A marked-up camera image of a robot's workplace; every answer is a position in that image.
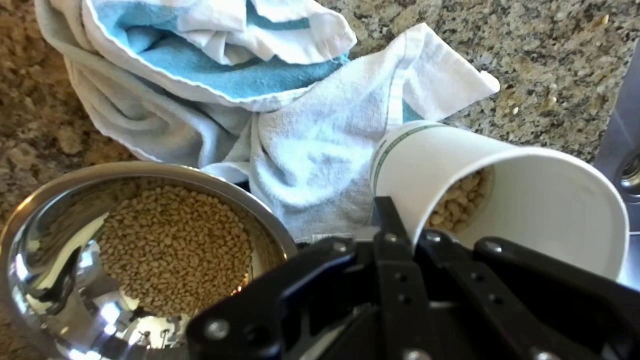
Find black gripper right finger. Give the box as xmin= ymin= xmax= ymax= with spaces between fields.
xmin=417 ymin=229 xmax=640 ymax=360

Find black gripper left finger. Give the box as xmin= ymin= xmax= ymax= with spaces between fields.
xmin=185 ymin=194 xmax=437 ymax=360

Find white paper cup green stripe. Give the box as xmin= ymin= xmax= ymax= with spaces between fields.
xmin=369 ymin=118 xmax=632 ymax=283

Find white dried beans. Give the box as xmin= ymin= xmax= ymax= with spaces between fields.
xmin=426 ymin=168 xmax=493 ymax=233

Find large silver mixing bowl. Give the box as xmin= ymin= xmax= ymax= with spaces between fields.
xmin=591 ymin=39 xmax=640 ymax=293

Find brown grains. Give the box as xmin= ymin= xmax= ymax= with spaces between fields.
xmin=96 ymin=184 xmax=257 ymax=320

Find white cloth towel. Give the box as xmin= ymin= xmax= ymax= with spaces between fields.
xmin=33 ymin=0 xmax=502 ymax=246

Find glass dish with items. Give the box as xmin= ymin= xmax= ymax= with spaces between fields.
xmin=0 ymin=161 xmax=301 ymax=360

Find blue and white towel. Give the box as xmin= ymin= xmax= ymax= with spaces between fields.
xmin=83 ymin=0 xmax=361 ymax=115

